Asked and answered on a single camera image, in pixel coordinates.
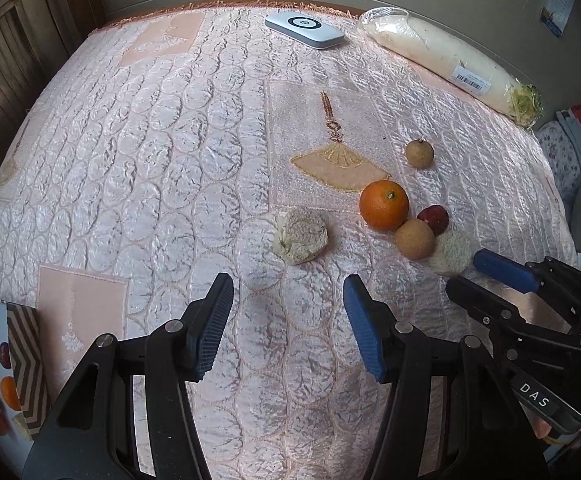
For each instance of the floral cloth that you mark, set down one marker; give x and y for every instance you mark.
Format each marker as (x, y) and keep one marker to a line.
(560, 155)

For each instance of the grey cloth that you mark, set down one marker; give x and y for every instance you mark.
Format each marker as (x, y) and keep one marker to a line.
(575, 135)

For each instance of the small red date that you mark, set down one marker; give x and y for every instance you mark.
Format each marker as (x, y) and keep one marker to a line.
(435, 217)

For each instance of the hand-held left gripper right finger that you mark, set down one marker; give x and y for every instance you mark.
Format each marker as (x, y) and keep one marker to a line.
(365, 330)

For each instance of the medium longan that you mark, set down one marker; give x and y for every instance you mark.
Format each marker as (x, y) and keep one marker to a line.
(414, 239)

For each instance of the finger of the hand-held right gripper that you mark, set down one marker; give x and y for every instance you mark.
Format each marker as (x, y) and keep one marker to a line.
(505, 269)
(470, 300)

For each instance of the wall calendar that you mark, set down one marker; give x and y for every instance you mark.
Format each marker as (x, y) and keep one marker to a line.
(560, 2)

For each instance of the white flat charger device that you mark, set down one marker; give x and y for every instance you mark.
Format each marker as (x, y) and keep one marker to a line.
(304, 30)

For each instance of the small longan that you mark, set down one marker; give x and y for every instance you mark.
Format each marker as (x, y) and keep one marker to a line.
(419, 153)

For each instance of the small orange with stem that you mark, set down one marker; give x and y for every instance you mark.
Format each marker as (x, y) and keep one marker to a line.
(384, 205)

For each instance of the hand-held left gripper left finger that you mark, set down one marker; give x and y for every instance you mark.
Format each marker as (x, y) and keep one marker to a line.
(210, 330)

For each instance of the striped cardboard box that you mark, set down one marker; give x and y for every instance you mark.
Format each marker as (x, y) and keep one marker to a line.
(25, 360)

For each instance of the plastic-wrapped white radish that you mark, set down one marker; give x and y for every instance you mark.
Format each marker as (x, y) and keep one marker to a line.
(430, 45)

